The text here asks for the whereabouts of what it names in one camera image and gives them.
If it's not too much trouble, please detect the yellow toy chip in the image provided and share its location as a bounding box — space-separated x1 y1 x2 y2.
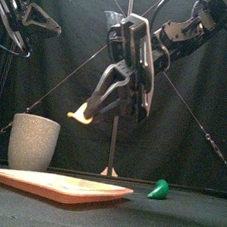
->
65 99 97 126

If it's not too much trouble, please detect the pink rectangular plate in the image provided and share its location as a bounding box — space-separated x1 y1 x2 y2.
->
0 166 135 212

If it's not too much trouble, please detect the grey tape patch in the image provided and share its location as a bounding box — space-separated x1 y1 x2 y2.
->
102 9 128 31

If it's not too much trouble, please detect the grey speckled cup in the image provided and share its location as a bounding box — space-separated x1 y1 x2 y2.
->
5 111 63 175

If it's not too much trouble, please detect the green toy pepper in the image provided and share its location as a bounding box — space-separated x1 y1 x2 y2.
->
146 176 172 202

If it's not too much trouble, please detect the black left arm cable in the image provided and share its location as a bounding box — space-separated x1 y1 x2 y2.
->
0 37 34 60

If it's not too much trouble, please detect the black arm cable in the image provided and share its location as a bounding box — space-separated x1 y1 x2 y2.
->
0 37 34 60
150 0 184 36

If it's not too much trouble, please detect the vertical metal frame pole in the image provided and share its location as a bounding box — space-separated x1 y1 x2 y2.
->
99 0 140 178

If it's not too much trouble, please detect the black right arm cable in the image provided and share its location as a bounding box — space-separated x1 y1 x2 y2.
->
150 0 184 36

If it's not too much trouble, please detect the diagonal brace wire with turnbuckle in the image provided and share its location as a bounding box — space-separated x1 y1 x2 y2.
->
81 0 227 177

